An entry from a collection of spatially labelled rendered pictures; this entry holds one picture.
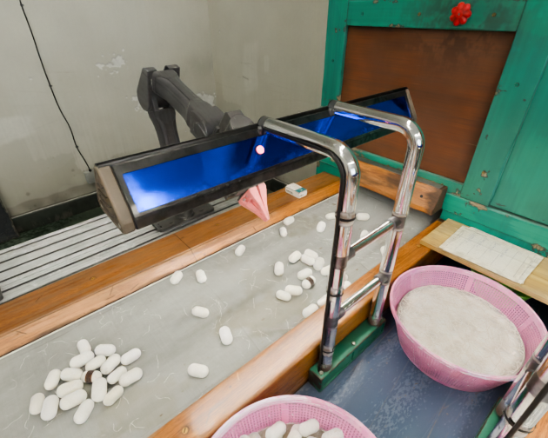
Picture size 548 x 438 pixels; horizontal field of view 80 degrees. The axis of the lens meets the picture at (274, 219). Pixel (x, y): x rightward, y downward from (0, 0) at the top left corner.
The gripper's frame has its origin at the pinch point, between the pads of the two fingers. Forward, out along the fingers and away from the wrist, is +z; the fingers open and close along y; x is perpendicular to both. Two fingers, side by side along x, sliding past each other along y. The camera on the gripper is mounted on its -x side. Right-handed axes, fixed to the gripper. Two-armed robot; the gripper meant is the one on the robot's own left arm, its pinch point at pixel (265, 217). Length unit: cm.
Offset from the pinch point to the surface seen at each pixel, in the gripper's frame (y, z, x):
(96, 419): -42.3, 17.1, 1.5
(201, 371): -27.1, 19.4, -2.7
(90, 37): 25, -171, 109
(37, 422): -49, 13, 5
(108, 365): -38.1, 11.1, 4.1
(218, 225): -2.6, -6.8, 17.9
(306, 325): -8.1, 22.7, -6.4
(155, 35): 67, -172, 110
